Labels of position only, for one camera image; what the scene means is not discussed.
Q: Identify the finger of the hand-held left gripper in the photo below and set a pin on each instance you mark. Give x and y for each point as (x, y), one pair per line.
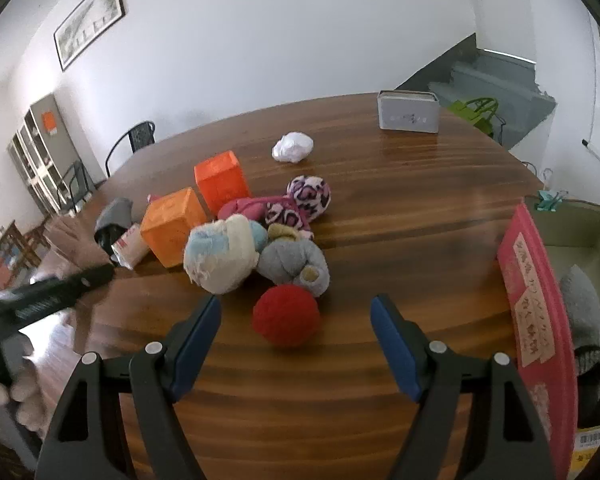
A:
(50, 292)

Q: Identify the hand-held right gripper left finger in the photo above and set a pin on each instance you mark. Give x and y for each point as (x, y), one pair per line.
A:
(195, 345)

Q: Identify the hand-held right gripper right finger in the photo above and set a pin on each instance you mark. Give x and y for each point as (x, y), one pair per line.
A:
(397, 345)

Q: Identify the red sock ball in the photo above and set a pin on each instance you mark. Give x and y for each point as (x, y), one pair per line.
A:
(286, 316)

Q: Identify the cardboard box with pink flap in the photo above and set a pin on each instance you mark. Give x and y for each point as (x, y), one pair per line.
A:
(530, 285)

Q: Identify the wooden desktop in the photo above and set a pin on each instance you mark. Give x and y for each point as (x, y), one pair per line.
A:
(405, 220)

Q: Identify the person's left hand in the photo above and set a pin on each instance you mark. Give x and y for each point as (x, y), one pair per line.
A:
(27, 400)

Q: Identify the wooden chair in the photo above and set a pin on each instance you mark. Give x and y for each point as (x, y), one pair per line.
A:
(20, 245)

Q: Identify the white packet with red print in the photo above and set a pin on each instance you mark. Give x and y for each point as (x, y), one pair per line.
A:
(130, 247)

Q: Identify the white and blue sock ball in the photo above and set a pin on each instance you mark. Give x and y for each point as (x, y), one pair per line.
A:
(220, 255)

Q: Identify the grey and black sock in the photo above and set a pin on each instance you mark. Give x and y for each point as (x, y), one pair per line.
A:
(114, 217)

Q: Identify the orange cube box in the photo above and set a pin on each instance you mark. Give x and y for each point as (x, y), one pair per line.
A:
(172, 227)

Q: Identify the grey sock ball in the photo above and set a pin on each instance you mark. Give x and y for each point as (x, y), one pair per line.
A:
(287, 260)

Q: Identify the grey glass-door cabinet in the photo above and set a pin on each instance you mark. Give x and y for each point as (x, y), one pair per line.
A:
(45, 160)

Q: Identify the red-orange cube box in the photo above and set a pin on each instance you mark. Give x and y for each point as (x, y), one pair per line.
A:
(222, 180)

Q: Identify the pink patterned sock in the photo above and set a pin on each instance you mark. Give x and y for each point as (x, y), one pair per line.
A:
(307, 195)

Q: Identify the black metal chair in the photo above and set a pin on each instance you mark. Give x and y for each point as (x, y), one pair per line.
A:
(141, 135)

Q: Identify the light grey sock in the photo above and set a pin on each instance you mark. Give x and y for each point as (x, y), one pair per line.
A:
(582, 305)

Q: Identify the dark grey knitted sock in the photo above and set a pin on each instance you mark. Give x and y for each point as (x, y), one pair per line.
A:
(591, 375)

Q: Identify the green binder clip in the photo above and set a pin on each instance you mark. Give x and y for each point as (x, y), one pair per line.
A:
(550, 201)

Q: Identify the white crumpled paper ball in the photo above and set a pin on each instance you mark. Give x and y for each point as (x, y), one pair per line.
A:
(293, 147)

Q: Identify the grey tin box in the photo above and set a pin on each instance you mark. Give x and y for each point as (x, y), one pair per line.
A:
(408, 112)

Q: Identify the green bag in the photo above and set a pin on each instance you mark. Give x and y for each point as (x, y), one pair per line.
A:
(472, 110)

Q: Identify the grey staircase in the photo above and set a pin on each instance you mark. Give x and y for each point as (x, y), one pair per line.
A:
(495, 85)

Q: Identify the framed wall painting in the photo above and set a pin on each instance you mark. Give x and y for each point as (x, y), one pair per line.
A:
(90, 20)

